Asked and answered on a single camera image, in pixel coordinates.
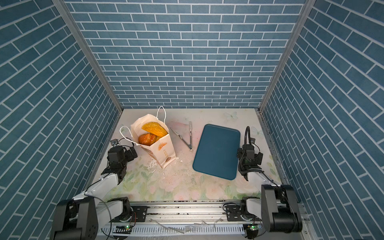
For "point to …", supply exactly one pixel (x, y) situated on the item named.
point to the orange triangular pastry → (146, 139)
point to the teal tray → (217, 153)
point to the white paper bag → (162, 149)
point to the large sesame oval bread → (155, 128)
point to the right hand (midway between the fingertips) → (250, 149)
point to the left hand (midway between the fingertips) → (125, 149)
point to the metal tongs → (189, 145)
